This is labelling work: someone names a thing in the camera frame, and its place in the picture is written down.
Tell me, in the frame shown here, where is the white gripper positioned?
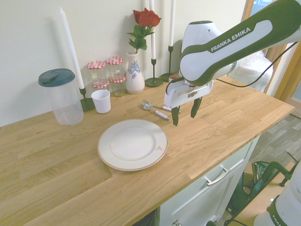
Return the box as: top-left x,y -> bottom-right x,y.
164,79 -> 214,127

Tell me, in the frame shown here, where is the metal spoon with white handle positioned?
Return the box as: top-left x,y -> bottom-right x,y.
141,103 -> 170,121

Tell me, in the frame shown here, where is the white plate with gold rim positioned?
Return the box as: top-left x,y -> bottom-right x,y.
97,119 -> 169,172

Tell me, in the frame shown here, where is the black candle holder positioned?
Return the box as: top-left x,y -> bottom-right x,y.
159,46 -> 181,82
144,58 -> 164,88
79,88 -> 96,112

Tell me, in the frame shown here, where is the white vase with blue flowers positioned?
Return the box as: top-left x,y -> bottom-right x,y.
125,51 -> 145,95

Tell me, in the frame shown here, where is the glass jar with checkered lid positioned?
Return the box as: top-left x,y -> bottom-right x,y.
86,60 -> 106,83
91,80 -> 110,92
109,74 -> 127,97
105,56 -> 125,78

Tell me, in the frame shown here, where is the clear plastic wrap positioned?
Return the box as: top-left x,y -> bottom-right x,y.
229,50 -> 276,92

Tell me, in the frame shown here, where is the tall white candle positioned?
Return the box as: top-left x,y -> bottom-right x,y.
59,6 -> 85,89
168,0 -> 176,47
149,0 -> 157,60

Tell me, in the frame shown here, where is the white cup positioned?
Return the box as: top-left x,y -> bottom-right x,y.
91,89 -> 111,114

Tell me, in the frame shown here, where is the green bag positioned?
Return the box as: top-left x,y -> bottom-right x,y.
225,161 -> 271,222

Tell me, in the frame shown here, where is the red rose with green leaves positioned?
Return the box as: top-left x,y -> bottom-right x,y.
127,8 -> 162,54

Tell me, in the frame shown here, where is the green metal clamp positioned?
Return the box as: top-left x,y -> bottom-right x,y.
249,152 -> 301,201

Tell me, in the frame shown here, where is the wooden robot mounting board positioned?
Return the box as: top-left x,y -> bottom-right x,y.
221,162 -> 301,226

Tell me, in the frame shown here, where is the clear pitcher with teal lid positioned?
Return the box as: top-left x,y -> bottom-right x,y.
38,68 -> 85,126

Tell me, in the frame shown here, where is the metal fork with white handle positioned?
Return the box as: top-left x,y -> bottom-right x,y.
142,98 -> 174,112

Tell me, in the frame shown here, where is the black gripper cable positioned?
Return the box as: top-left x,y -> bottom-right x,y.
166,41 -> 301,95

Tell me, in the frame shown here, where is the silver drawer handle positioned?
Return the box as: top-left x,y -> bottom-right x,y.
204,164 -> 230,186

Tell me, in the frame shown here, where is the white cabinet drawer with handle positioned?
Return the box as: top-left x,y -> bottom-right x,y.
131,135 -> 261,226

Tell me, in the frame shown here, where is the wooden door frame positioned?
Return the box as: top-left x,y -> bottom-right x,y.
265,14 -> 301,101

